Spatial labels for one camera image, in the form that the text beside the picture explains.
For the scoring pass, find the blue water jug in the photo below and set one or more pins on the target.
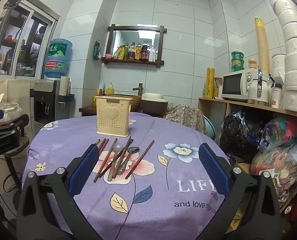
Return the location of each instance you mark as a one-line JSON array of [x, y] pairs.
[[58, 55]]

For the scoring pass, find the cream plastic utensil holder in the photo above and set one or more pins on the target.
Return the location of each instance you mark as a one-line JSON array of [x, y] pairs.
[[113, 127]]

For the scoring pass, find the white paper cup tube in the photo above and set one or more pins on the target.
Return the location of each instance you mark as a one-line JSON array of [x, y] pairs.
[[64, 85]]

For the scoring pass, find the yellow dish soap bottle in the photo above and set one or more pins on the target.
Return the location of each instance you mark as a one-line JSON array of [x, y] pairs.
[[110, 90]]

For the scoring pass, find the row of condiment bottles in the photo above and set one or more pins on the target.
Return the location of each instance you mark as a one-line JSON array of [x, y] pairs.
[[144, 52]]

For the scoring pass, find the clear bag of packets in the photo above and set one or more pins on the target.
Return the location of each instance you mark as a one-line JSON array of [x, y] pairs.
[[278, 170]]

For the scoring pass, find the small lidded jar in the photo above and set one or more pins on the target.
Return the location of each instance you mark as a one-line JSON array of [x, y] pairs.
[[253, 63]]

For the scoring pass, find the black chopstick with gold band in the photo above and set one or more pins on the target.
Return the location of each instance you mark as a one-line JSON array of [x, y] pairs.
[[97, 143]]

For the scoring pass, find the yellow wrap roll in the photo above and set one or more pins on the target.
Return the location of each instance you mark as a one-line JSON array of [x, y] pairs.
[[210, 82]]

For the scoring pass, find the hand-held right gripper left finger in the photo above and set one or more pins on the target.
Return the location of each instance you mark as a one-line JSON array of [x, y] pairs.
[[86, 167]]

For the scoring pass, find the white thermos jug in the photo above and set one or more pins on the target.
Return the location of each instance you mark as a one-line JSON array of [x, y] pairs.
[[263, 92]]

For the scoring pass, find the brown and cream rice cooker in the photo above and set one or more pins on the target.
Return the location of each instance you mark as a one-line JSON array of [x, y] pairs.
[[153, 105]]

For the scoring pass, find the colourful plastic bag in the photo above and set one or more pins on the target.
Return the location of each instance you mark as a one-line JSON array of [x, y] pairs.
[[286, 132]]

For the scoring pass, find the tall stack of paper cups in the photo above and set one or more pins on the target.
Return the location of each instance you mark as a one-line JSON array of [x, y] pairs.
[[262, 45]]

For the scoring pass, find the paisley floral cloth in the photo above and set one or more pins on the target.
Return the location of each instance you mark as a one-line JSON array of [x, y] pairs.
[[186, 117]]

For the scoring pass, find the black plastic bag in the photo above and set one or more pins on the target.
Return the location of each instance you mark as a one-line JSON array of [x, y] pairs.
[[238, 130]]

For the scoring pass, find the glass storage jar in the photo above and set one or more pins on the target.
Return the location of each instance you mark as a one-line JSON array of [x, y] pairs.
[[218, 88]]

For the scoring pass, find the translucent grey plastic spoon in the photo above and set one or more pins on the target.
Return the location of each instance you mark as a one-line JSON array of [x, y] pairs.
[[119, 146]]

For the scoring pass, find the white bottle with red label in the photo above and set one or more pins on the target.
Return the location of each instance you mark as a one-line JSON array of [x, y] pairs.
[[276, 100]]

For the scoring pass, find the white pot with glass lid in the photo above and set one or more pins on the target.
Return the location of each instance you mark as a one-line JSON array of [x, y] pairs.
[[3, 110]]

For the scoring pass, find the bamboo style faucet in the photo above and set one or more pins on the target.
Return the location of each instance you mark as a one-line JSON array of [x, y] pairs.
[[140, 88]]

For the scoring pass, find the sliding window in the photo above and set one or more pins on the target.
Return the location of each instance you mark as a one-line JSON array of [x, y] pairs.
[[26, 42]]

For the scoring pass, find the wooden framed mirror shelf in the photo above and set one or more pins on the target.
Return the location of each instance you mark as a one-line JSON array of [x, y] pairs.
[[138, 27]]

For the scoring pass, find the white microwave oven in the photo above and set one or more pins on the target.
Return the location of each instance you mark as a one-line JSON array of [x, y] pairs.
[[232, 86]]

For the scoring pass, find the metal spoon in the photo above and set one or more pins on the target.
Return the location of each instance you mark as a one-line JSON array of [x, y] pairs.
[[133, 150]]

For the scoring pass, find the purple floral tablecloth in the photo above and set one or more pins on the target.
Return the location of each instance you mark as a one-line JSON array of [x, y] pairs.
[[163, 130]]

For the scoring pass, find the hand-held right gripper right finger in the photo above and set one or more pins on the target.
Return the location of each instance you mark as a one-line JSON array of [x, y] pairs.
[[213, 170]]

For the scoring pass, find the small pink bowl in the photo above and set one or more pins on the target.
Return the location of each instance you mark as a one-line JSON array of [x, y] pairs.
[[108, 56]]

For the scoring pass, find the dark brown wooden chopstick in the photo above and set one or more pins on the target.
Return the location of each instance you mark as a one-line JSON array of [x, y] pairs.
[[112, 171], [131, 142]]

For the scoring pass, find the blue plastic basin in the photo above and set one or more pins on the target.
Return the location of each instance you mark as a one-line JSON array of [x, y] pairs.
[[209, 128]]

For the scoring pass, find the dark wooden side table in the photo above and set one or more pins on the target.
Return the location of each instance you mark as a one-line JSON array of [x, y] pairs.
[[87, 110]]

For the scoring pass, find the green packet on wall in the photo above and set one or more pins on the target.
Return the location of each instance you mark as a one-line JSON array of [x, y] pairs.
[[96, 51]]

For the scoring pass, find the wicker basket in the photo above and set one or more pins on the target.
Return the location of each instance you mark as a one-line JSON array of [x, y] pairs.
[[136, 102]]

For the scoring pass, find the wooden shelf unit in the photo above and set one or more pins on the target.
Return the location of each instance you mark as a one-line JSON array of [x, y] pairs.
[[238, 104]]

